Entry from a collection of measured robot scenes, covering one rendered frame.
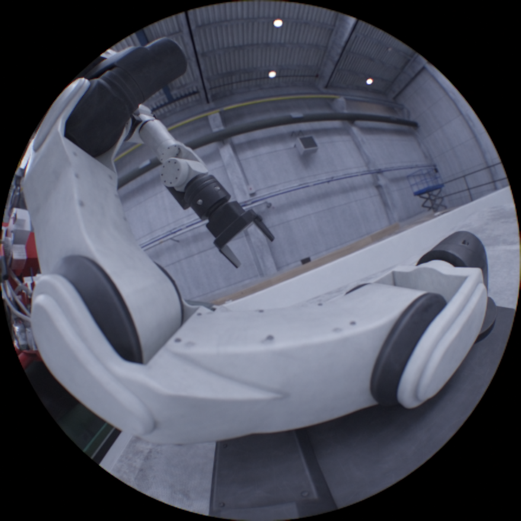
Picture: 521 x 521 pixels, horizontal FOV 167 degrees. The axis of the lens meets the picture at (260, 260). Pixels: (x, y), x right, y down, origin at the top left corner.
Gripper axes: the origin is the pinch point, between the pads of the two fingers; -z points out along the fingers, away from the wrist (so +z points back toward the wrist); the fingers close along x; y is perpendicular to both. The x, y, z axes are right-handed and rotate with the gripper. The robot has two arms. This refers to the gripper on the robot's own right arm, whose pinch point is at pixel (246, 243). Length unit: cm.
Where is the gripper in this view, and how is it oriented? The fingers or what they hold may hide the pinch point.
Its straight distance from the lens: 41.0
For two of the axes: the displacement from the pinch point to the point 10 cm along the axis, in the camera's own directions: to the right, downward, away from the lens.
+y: -2.3, 3.8, -9.0
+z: -6.4, -7.6, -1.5
